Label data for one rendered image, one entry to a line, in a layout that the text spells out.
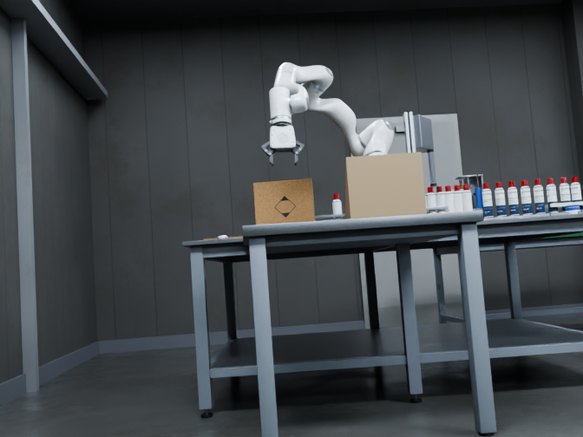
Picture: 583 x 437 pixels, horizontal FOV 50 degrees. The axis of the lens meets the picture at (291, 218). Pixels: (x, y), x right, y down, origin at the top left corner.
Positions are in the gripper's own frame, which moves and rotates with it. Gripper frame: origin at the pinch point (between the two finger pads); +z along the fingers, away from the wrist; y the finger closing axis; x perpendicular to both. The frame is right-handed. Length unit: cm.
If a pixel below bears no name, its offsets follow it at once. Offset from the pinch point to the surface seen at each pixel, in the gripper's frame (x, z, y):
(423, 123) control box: 88, -54, 86
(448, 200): 107, -14, 101
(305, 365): 71, 75, 9
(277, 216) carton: 75, 0, 0
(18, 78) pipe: 158, -129, -165
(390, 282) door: 384, -14, 125
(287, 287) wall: 388, -15, 21
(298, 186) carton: 71, -14, 12
